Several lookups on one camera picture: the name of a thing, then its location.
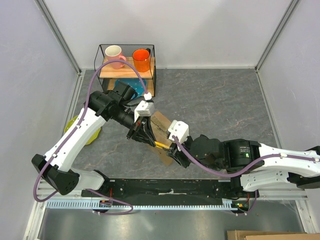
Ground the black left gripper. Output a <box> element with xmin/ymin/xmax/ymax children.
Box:
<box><xmin>112</xmin><ymin>104</ymin><xmax>158</xmax><ymax>148</ymax></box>

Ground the yellow utility knife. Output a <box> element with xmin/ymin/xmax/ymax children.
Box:
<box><xmin>154</xmin><ymin>141</ymin><xmax>170</xmax><ymax>151</ymax></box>

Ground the brown cardboard express box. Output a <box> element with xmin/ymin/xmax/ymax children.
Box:
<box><xmin>149</xmin><ymin>111</ymin><xmax>174</xmax><ymax>166</ymax></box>

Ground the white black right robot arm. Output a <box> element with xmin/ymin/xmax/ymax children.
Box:
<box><xmin>169</xmin><ymin>134</ymin><xmax>320</xmax><ymax>197</ymax></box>

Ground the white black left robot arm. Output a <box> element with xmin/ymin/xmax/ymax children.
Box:
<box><xmin>31</xmin><ymin>81</ymin><xmax>156</xmax><ymax>197</ymax></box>

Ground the blue dotted plate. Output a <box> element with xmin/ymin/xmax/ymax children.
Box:
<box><xmin>114</xmin><ymin>78</ymin><xmax>145</xmax><ymax>100</ymax></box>

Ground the green dotted plate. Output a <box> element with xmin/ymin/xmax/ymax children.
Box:
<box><xmin>63</xmin><ymin>115</ymin><xmax>102</xmax><ymax>145</ymax></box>

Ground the orange ceramic mug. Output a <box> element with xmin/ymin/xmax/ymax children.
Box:
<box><xmin>132</xmin><ymin>48</ymin><xmax>151</xmax><ymax>73</ymax></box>

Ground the pink ceramic mug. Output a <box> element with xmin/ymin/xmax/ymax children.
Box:
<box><xmin>104</xmin><ymin>45</ymin><xmax>127</xmax><ymax>70</ymax></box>

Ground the cardboard sheet in corner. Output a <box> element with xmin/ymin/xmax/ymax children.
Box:
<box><xmin>226</xmin><ymin>230</ymin><xmax>320</xmax><ymax>240</ymax></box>

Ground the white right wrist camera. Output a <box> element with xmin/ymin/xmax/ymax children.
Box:
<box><xmin>167</xmin><ymin>120</ymin><xmax>189</xmax><ymax>144</ymax></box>

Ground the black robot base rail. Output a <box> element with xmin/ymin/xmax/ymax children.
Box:
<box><xmin>97</xmin><ymin>178</ymin><xmax>260</xmax><ymax>207</ymax></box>

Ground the black wire wooden shelf rack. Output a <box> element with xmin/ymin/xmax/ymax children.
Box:
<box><xmin>93</xmin><ymin>44</ymin><xmax>157</xmax><ymax>97</ymax></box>

